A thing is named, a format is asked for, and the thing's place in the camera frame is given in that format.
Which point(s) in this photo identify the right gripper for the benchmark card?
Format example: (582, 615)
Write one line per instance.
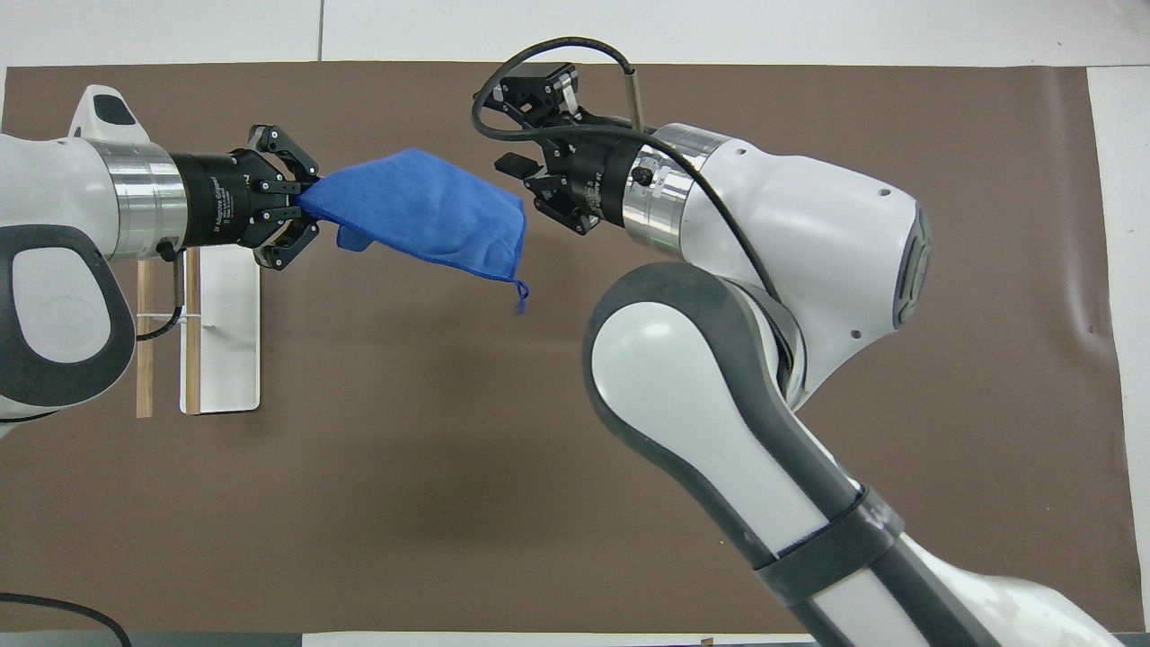
(588, 175)

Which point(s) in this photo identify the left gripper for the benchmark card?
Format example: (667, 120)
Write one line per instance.
(211, 198)

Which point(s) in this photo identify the blue towel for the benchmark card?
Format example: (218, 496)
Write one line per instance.
(422, 207)

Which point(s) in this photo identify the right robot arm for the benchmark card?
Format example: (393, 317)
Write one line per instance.
(809, 270)

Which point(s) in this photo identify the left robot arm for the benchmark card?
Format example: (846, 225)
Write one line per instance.
(54, 189)

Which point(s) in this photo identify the white wooden towel rack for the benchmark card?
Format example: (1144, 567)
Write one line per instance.
(229, 332)

